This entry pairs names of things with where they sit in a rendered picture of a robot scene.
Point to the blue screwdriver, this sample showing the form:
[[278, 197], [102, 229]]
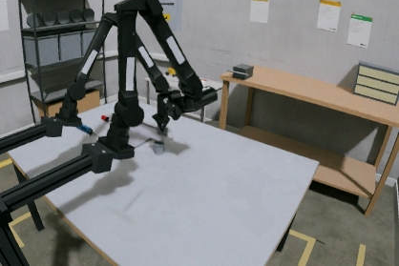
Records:
[[86, 129]]

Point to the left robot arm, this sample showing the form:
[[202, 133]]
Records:
[[77, 91]]

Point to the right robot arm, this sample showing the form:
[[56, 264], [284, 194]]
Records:
[[128, 111]]

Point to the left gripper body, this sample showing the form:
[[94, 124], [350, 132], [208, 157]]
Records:
[[160, 119]]

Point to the white metal bracket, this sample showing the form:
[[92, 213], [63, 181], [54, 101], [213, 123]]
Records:
[[160, 135]]

